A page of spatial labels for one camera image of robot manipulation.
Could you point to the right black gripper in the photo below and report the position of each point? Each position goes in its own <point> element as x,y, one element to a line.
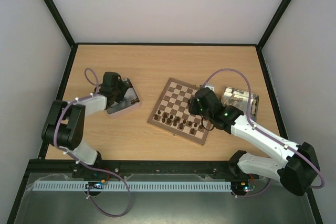
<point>193,105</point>

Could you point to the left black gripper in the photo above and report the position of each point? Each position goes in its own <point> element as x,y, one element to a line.
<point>124,85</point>

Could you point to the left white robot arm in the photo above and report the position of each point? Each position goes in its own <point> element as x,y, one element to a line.
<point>65,122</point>

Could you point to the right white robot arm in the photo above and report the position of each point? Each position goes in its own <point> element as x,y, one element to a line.
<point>294,165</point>

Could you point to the pile of dark chess pieces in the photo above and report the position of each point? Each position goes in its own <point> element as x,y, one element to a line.
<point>135,101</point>

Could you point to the wooden chess board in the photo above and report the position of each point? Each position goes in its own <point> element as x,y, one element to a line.
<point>173,100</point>

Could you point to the pink tin tray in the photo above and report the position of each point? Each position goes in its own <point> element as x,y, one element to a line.
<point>125,106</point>

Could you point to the gold tin tray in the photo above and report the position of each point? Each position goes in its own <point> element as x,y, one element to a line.
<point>241,100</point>

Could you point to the black frame rail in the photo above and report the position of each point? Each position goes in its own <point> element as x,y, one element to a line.
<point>214,169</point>

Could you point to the light blue cable duct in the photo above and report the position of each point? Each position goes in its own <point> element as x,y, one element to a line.
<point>133,186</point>

